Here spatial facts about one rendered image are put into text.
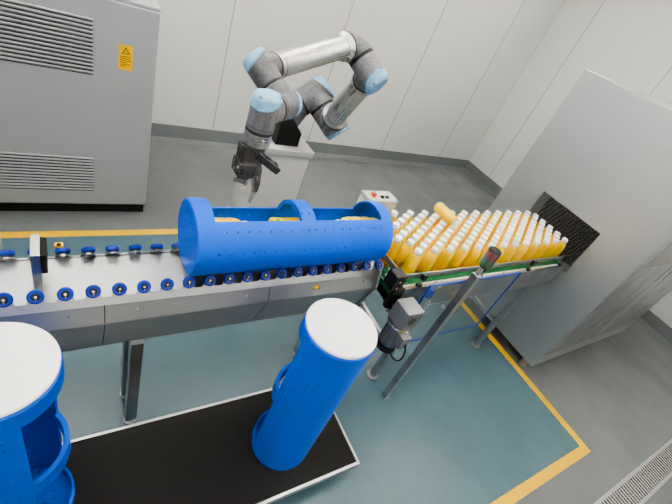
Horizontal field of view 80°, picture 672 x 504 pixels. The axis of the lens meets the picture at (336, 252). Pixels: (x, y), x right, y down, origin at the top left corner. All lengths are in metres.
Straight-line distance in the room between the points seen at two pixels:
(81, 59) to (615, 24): 5.55
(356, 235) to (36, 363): 1.14
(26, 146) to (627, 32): 5.97
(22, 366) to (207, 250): 0.58
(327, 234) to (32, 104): 1.99
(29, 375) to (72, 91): 2.01
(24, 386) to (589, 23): 6.37
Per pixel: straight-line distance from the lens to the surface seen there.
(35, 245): 1.51
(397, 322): 2.04
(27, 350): 1.30
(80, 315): 1.56
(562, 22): 6.68
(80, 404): 2.40
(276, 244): 1.52
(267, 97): 1.30
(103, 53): 2.87
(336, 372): 1.46
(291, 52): 1.54
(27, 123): 3.05
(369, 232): 1.75
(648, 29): 6.16
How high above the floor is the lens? 2.07
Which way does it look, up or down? 35 degrees down
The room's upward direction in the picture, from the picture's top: 24 degrees clockwise
